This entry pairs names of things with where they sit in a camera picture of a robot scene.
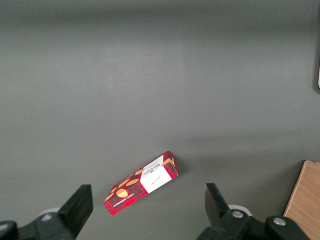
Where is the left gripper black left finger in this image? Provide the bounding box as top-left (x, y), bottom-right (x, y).
top-left (0, 184), bottom-right (94, 240)

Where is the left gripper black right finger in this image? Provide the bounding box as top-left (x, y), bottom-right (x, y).
top-left (197, 183), bottom-right (310, 240)

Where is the wooden drawer cabinet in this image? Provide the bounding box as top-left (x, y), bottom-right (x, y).
top-left (283, 160), bottom-right (320, 240)

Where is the red tartan cookie box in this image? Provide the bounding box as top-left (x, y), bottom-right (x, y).
top-left (103, 150), bottom-right (179, 217)

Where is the cream plastic tray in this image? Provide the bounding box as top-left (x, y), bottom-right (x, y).
top-left (314, 59), bottom-right (320, 95)

